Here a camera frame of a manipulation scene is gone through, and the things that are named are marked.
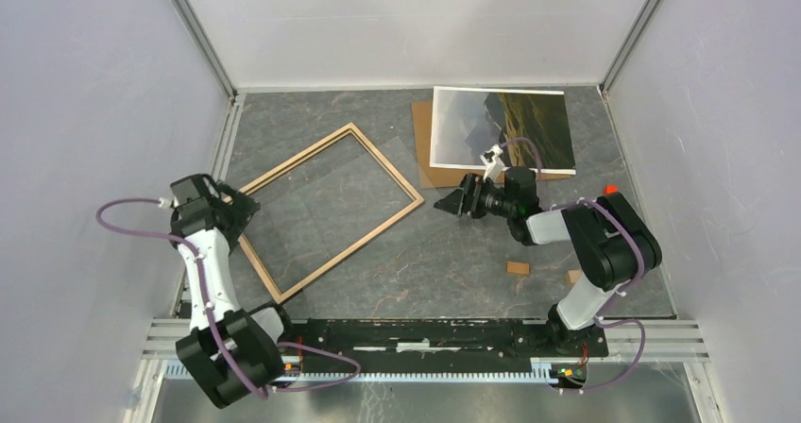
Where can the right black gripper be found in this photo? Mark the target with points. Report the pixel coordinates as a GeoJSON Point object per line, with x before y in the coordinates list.
{"type": "Point", "coordinates": [470, 192]}

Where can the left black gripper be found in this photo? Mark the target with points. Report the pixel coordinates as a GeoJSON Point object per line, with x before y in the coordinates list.
{"type": "Point", "coordinates": [243, 208]}

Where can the landscape photo print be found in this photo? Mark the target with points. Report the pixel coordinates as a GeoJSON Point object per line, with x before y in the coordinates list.
{"type": "Point", "coordinates": [531, 128]}

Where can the wooden picture frame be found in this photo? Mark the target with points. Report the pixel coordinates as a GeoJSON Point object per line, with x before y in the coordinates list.
{"type": "Point", "coordinates": [256, 161]}

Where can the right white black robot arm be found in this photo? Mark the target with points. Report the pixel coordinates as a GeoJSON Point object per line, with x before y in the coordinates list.
{"type": "Point", "coordinates": [613, 245]}

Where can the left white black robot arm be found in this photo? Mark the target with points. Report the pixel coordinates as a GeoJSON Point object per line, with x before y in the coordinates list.
{"type": "Point", "coordinates": [227, 352]}

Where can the brown cardboard backing board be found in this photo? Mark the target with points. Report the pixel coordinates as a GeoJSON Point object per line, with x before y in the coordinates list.
{"type": "Point", "coordinates": [431, 177]}

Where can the flat wooden block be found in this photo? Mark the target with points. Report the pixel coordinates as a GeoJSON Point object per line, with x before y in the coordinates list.
{"type": "Point", "coordinates": [521, 269]}

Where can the small wooden cube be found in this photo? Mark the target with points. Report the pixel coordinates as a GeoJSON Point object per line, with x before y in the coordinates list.
{"type": "Point", "coordinates": [572, 276]}

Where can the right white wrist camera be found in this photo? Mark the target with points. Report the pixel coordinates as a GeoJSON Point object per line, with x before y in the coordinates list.
{"type": "Point", "coordinates": [493, 162]}

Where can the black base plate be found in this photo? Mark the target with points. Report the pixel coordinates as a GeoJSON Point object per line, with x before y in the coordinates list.
{"type": "Point", "coordinates": [430, 346]}

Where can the aluminium rail frame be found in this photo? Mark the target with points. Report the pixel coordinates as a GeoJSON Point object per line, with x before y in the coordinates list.
{"type": "Point", "coordinates": [658, 340]}

